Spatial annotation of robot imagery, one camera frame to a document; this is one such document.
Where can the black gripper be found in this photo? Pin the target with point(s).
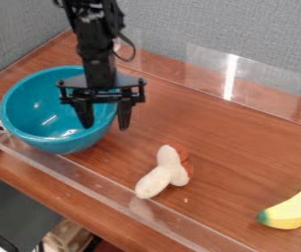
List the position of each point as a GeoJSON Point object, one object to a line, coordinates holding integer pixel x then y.
{"type": "Point", "coordinates": [102, 84]}

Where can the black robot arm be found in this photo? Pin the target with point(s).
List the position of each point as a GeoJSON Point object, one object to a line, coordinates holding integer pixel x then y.
{"type": "Point", "coordinates": [96, 22]}

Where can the blue ceramic bowl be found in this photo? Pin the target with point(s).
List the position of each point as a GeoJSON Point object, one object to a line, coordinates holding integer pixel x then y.
{"type": "Point", "coordinates": [44, 123]}

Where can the clear acrylic front barrier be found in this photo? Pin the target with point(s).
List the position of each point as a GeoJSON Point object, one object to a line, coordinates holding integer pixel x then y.
{"type": "Point", "coordinates": [87, 187]}

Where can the clear acrylic barrier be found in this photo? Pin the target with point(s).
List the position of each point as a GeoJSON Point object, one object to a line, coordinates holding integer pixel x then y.
{"type": "Point", "coordinates": [87, 187]}
{"type": "Point", "coordinates": [260, 86]}

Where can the clear acrylic back barrier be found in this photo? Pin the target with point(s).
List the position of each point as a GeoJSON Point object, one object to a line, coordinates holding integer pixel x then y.
{"type": "Point", "coordinates": [260, 86]}

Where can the wooden object below table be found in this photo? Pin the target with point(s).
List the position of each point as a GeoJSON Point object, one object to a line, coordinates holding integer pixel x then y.
{"type": "Point", "coordinates": [68, 237]}

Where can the yellow toy banana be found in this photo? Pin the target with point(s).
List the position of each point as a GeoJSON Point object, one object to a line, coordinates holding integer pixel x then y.
{"type": "Point", "coordinates": [284, 215]}

